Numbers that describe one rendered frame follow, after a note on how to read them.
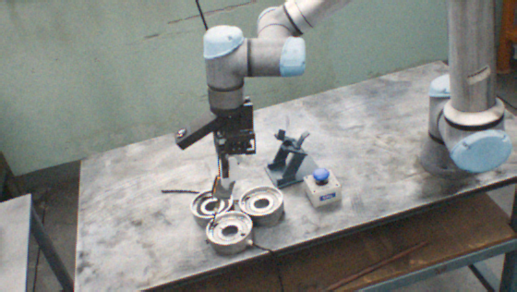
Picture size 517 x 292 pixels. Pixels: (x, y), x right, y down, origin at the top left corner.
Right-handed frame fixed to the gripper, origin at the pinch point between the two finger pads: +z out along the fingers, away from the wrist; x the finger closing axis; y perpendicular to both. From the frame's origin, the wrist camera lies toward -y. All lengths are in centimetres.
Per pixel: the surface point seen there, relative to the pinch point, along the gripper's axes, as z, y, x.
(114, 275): 16.8, -26.7, -6.2
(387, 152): 7.2, 45.6, 10.6
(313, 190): 5.8, 21.1, -1.5
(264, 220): 9.8, 8.5, -4.3
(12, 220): 34, -60, 41
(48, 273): 105, -71, 88
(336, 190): 6.2, 26.5, -2.5
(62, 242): 105, -66, 107
